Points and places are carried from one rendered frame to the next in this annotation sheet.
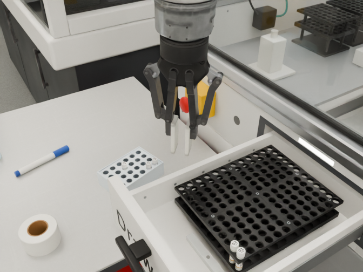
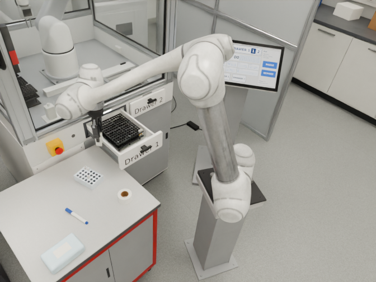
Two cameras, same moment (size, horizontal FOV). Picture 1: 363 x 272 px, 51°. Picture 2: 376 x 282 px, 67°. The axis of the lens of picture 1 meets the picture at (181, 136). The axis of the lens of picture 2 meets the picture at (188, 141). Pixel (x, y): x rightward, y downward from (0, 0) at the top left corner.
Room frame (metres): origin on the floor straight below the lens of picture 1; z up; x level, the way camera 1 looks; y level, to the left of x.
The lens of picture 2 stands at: (0.46, 1.17, 1.96)
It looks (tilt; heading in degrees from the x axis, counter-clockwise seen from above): 42 degrees down; 252
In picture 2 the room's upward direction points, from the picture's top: 7 degrees clockwise
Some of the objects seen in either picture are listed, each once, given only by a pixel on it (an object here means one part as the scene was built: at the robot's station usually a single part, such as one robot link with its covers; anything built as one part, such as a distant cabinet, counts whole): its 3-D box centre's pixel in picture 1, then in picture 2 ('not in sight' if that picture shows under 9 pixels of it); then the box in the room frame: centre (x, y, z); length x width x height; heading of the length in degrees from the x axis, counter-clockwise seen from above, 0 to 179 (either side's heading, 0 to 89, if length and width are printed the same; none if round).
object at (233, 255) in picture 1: (208, 219); (130, 137); (0.40, -0.04, 0.90); 0.18 x 0.02 x 0.01; 32
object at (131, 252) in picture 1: (136, 252); (144, 147); (0.33, 0.06, 0.91); 0.07 x 0.04 x 0.01; 32
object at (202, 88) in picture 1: (199, 100); (55, 147); (0.79, -0.04, 0.88); 0.07 x 0.05 x 0.07; 32
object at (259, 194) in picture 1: (255, 206); (119, 132); (0.45, -0.13, 0.87); 0.22 x 0.18 x 0.06; 122
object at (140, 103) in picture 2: not in sight; (147, 102); (0.25, -0.40, 0.87); 0.29 x 0.02 x 0.11; 32
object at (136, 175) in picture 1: (131, 172); (88, 177); (0.63, 0.11, 0.78); 0.12 x 0.08 x 0.04; 137
